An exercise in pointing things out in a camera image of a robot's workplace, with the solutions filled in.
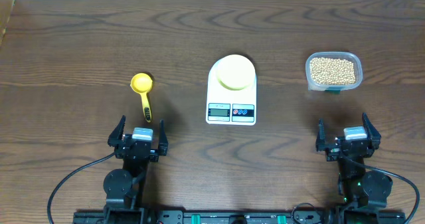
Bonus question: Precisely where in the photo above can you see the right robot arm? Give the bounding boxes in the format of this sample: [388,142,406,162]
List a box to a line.
[315,114,406,223]

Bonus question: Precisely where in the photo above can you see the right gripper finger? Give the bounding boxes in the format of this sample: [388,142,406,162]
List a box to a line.
[362,112,381,150]
[315,119,330,152]

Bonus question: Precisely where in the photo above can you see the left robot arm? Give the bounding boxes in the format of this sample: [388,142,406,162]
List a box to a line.
[103,116,169,223]

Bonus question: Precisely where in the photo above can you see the clear plastic container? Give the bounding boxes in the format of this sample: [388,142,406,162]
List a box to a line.
[305,51,363,92]

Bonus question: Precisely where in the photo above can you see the pale yellow bowl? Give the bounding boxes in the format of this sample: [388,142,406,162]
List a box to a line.
[216,55,256,90]

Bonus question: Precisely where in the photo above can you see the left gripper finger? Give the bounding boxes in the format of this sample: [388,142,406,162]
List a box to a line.
[158,120,169,156]
[108,115,126,147]

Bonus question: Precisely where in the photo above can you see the white digital kitchen scale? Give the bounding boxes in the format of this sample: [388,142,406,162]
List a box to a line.
[205,61,257,126]

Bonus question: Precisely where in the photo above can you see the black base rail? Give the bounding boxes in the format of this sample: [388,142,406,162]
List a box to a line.
[72,209,406,224]

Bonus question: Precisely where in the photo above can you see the yellow measuring scoop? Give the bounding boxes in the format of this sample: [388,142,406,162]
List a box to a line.
[130,73,153,122]

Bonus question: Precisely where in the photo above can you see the soybeans in container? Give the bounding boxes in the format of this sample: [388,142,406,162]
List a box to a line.
[309,57,356,85]

